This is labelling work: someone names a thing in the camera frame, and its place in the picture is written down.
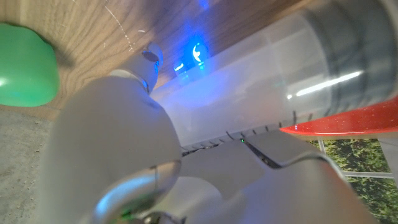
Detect large clear plastic syringe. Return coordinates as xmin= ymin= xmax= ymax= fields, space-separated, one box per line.
xmin=150 ymin=0 xmax=398 ymax=153

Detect green toy apple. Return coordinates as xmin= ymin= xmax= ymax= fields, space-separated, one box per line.
xmin=0 ymin=22 xmax=60 ymax=108

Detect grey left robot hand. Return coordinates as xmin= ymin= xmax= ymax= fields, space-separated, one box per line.
xmin=37 ymin=40 xmax=379 ymax=224

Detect red bowl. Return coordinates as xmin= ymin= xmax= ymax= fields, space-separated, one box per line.
xmin=279 ymin=96 xmax=398 ymax=138

